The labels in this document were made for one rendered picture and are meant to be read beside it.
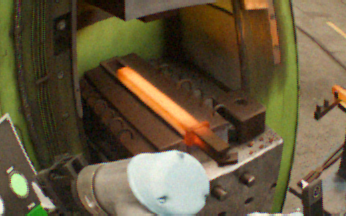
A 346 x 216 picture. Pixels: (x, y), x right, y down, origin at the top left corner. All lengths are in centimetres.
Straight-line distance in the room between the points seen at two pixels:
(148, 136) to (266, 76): 39
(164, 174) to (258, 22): 89
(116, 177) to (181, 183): 7
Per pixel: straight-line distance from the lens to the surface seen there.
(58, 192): 68
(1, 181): 88
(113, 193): 55
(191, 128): 113
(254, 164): 123
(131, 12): 98
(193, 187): 53
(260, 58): 139
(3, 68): 106
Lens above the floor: 162
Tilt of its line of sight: 30 degrees down
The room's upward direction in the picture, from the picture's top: 5 degrees counter-clockwise
